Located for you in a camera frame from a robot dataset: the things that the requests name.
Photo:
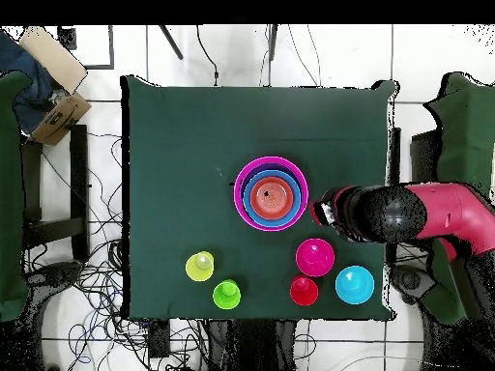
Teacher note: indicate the small crimson bowl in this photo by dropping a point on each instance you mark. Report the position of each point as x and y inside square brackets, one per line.
[315, 259]

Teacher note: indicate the small orange bowl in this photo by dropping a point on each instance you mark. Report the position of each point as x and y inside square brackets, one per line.
[276, 201]

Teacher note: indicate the large pink bowl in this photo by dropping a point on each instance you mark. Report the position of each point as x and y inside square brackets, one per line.
[270, 159]

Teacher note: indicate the medium blue bowl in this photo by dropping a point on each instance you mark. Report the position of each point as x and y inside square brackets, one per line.
[247, 205]

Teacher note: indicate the yellow cup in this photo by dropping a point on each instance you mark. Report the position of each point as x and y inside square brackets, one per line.
[197, 268]

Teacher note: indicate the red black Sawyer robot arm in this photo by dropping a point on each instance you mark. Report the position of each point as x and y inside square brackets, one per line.
[444, 212]

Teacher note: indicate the small blue bowl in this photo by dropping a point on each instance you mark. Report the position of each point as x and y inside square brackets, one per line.
[354, 286]

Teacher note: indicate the red cup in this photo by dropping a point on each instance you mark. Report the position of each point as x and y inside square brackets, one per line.
[304, 291]

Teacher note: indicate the black box cabinet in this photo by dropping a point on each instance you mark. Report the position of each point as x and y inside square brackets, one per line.
[423, 158]

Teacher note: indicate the green cup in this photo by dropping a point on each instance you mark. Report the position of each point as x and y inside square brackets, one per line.
[226, 295]

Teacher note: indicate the dark green tablecloth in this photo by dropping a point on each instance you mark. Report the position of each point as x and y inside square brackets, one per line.
[185, 123]

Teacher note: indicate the black floor box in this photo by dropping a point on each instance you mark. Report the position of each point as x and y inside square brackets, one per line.
[158, 340]

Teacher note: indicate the brown cardboard box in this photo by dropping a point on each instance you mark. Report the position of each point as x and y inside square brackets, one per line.
[58, 119]

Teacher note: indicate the beige cushion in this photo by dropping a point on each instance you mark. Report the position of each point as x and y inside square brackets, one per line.
[54, 58]

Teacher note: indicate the dark blue cloth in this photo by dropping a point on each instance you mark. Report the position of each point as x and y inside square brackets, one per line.
[27, 96]

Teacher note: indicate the black stand frame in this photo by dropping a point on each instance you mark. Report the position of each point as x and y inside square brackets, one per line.
[79, 174]

